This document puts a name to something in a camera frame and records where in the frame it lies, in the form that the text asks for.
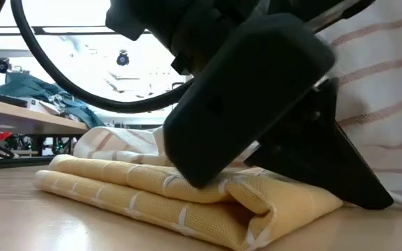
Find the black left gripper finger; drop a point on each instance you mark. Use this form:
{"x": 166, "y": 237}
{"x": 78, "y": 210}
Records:
{"x": 319, "y": 164}

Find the white towel with pink stripes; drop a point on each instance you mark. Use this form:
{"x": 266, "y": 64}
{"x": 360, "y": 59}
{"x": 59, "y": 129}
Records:
{"x": 382, "y": 104}

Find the yellow checked towel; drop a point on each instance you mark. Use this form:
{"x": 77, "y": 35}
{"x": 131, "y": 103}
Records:
{"x": 187, "y": 202}

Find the flat white box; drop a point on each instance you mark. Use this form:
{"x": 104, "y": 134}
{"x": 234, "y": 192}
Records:
{"x": 40, "y": 104}

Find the blue cloth pile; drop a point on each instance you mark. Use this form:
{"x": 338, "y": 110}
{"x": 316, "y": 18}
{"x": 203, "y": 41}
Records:
{"x": 30, "y": 87}

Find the wooden side table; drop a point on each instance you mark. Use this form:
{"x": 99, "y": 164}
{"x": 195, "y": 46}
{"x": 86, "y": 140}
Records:
{"x": 19, "y": 120}

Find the small red tool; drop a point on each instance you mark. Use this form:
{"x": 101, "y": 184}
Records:
{"x": 0, "y": 137}

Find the black ceiling camera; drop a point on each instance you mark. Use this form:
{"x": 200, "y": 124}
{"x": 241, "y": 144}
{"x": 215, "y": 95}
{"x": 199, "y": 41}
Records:
{"x": 123, "y": 58}
{"x": 3, "y": 65}

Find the black ceiling rail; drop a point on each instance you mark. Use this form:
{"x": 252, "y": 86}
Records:
{"x": 82, "y": 30}

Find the black metal table frame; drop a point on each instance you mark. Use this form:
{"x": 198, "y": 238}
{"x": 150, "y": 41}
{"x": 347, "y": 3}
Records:
{"x": 12, "y": 163}

